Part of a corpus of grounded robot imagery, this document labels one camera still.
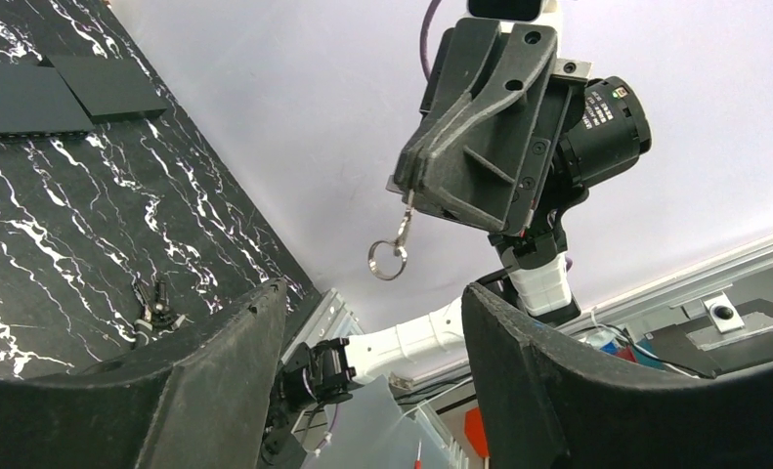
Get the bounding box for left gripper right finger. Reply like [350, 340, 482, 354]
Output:
[461, 283, 773, 468]

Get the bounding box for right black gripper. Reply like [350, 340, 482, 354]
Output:
[392, 18, 652, 236]

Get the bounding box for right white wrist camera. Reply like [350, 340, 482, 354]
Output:
[467, 0, 564, 32]

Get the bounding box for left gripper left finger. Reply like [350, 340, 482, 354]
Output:
[0, 278, 286, 468]

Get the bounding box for black flat box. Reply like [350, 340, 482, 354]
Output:
[0, 56, 167, 142]

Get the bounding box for black handled pruning shears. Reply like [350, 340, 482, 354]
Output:
[131, 277, 187, 350]

